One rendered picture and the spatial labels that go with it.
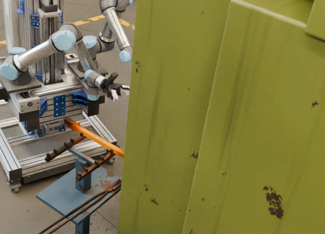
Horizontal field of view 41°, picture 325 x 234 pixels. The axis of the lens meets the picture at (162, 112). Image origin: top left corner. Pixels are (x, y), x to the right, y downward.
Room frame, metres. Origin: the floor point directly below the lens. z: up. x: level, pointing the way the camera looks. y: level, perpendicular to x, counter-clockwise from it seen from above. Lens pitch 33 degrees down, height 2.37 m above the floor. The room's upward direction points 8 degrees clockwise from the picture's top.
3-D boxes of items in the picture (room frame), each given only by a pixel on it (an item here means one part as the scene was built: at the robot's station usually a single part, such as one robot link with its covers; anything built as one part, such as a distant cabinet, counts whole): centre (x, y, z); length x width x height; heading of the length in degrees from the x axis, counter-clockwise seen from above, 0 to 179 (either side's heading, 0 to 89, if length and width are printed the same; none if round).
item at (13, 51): (2.50, 0.98, 0.98); 0.13 x 0.12 x 0.14; 3
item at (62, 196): (1.74, 0.37, 0.65); 0.40 x 0.30 x 0.02; 150
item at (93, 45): (2.81, 0.58, 0.98); 0.13 x 0.12 x 0.14; 136
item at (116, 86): (2.30, 0.33, 0.97); 0.12 x 0.08 x 0.09; 54
